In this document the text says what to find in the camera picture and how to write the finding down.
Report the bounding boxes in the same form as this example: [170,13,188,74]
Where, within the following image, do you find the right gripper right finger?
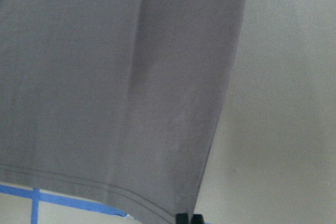
[191,214,204,224]

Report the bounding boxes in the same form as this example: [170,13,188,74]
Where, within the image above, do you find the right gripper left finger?
[175,213,190,224]

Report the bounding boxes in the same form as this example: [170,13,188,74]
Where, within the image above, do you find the dark brown t-shirt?
[1,0,246,223]

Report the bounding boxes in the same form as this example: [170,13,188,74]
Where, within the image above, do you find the blue tape line crosswise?
[1,185,128,218]

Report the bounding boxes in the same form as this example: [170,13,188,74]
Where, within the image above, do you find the blue tape line lengthwise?
[30,188,40,224]

